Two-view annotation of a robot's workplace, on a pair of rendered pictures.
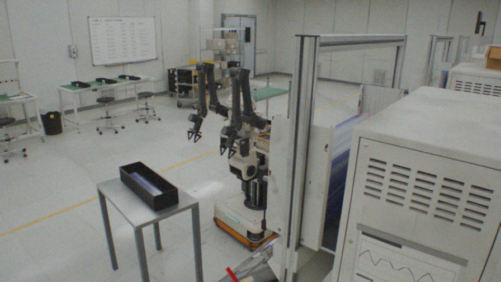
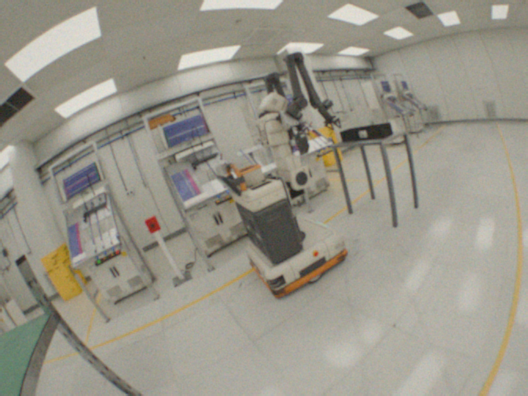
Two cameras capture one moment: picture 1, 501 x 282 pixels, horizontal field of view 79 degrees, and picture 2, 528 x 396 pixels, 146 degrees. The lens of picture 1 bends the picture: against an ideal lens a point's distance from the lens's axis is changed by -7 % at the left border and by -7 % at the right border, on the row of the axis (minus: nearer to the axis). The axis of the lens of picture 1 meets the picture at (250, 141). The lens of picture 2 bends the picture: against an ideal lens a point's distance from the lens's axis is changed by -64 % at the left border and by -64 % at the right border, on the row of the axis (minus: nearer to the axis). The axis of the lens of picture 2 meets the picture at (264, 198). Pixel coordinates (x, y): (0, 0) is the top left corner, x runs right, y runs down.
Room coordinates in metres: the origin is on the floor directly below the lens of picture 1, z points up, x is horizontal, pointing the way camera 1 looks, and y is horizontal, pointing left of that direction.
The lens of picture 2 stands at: (4.20, 0.57, 1.09)
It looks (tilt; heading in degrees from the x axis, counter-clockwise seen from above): 15 degrees down; 207
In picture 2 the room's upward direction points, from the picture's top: 20 degrees counter-clockwise
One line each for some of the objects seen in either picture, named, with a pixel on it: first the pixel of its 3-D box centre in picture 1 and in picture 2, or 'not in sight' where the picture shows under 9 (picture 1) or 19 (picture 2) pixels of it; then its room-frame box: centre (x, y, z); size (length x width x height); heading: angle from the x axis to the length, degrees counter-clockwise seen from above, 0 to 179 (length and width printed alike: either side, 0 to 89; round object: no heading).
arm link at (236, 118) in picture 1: (236, 99); (281, 95); (2.27, 0.11, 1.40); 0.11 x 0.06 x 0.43; 43
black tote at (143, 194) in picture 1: (146, 183); (364, 132); (2.00, 0.72, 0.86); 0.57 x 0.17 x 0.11; 43
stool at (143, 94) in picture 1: (147, 106); not in sight; (6.42, 2.13, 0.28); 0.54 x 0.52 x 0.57; 74
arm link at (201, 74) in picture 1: (202, 90); (306, 79); (2.59, 0.40, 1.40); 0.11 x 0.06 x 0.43; 43
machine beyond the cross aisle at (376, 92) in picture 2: not in sight; (386, 108); (-1.87, 1.77, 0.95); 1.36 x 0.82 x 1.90; 52
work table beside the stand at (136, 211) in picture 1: (150, 239); (377, 175); (1.98, 0.74, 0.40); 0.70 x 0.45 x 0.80; 43
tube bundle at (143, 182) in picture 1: (147, 187); not in sight; (2.00, 0.72, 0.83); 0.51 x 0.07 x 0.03; 43
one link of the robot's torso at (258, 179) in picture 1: (250, 172); (287, 185); (2.59, -0.01, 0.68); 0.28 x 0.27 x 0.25; 43
